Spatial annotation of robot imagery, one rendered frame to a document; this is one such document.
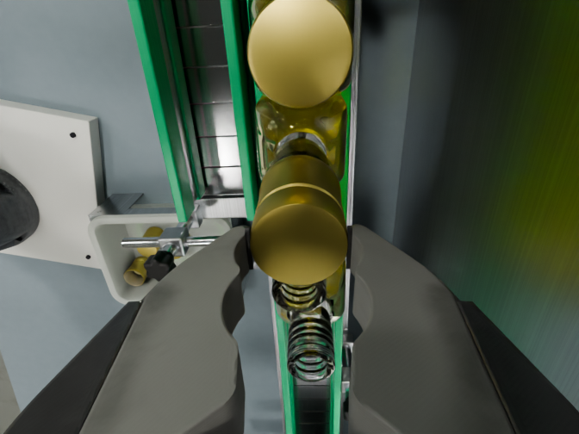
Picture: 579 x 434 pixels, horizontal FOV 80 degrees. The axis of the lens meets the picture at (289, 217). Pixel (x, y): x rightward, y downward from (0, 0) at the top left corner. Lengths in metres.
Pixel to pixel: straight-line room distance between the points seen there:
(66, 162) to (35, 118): 0.07
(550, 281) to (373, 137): 0.40
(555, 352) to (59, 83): 0.64
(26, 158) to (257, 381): 0.65
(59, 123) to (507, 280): 0.59
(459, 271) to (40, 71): 0.61
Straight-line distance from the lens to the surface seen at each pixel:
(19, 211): 0.70
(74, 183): 0.66
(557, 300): 0.21
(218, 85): 0.42
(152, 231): 0.64
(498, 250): 0.25
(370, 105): 0.55
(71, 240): 0.73
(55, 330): 0.96
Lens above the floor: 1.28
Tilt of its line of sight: 61 degrees down
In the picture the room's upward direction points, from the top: 175 degrees counter-clockwise
